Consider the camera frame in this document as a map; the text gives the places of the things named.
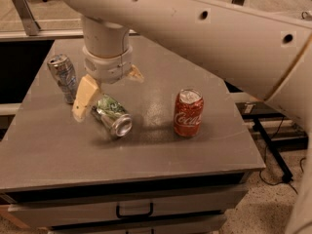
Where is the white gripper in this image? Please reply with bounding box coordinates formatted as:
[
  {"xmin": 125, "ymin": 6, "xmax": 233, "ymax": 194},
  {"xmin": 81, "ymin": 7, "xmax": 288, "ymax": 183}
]
[{"xmin": 72, "ymin": 47, "xmax": 144, "ymax": 122}]

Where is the green soda can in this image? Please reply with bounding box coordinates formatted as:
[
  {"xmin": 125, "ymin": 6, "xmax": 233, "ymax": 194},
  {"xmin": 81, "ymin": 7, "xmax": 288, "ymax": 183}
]
[{"xmin": 91, "ymin": 95, "xmax": 133, "ymax": 137}]

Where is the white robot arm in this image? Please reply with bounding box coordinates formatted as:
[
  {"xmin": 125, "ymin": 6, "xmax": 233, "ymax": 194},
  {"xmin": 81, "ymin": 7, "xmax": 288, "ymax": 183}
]
[{"xmin": 62, "ymin": 0, "xmax": 312, "ymax": 135}]

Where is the silver soda can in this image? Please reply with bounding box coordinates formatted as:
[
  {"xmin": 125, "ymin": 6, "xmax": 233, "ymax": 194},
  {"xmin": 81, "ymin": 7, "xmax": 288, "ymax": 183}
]
[{"xmin": 47, "ymin": 54, "xmax": 78, "ymax": 104}]

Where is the red Coca-Cola can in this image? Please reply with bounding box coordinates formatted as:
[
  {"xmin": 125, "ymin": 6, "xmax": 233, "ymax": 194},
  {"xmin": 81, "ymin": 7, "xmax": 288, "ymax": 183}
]
[{"xmin": 174, "ymin": 89, "xmax": 204, "ymax": 137}]

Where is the upper grey drawer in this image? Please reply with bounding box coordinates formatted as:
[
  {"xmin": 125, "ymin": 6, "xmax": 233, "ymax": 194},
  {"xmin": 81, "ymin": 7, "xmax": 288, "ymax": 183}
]
[{"xmin": 9, "ymin": 184, "xmax": 248, "ymax": 227}]

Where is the grey drawer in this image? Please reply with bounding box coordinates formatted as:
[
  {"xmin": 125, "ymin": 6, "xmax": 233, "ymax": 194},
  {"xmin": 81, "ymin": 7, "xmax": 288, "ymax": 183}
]
[
  {"xmin": 48, "ymin": 214, "xmax": 226, "ymax": 234},
  {"xmin": 9, "ymin": 184, "xmax": 248, "ymax": 227}
]

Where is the lower grey drawer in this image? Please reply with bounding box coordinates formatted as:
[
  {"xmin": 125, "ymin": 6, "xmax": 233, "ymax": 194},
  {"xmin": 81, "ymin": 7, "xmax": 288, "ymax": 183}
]
[{"xmin": 48, "ymin": 214, "xmax": 226, "ymax": 234}]

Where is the black metal stand leg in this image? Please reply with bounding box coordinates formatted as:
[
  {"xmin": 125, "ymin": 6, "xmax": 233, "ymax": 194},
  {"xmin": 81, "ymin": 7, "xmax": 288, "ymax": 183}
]
[{"xmin": 253, "ymin": 118, "xmax": 293, "ymax": 183}]

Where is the left metal railing bracket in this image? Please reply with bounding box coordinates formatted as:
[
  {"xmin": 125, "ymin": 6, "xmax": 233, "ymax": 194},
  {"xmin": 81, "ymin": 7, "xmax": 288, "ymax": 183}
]
[{"xmin": 12, "ymin": 0, "xmax": 40, "ymax": 36}]

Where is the black floor cable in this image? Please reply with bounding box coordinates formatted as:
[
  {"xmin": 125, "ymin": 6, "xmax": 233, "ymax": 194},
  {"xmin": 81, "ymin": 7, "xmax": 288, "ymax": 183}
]
[{"xmin": 258, "ymin": 115, "xmax": 308, "ymax": 195}]

